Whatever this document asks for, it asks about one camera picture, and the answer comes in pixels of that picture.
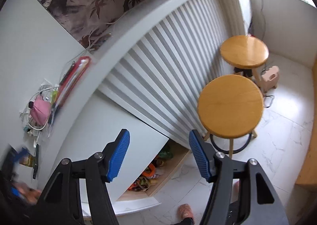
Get pink slipper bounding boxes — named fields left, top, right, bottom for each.
left=178, top=204, right=195, bottom=225

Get pink pouch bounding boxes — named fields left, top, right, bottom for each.
left=28, top=94, right=51, bottom=126

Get near wooden round stool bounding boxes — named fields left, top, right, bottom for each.
left=198, top=75, right=264, bottom=157

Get wooden round stool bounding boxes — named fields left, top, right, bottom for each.
left=220, top=35, right=269, bottom=88
left=198, top=75, right=264, bottom=157

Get small beige step stool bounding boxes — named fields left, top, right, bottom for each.
left=261, top=66, right=279, bottom=93

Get white slatted cabinet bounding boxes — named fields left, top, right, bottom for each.
left=39, top=0, right=250, bottom=204

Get far wooden round stool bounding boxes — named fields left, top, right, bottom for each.
left=220, top=35, right=269, bottom=88

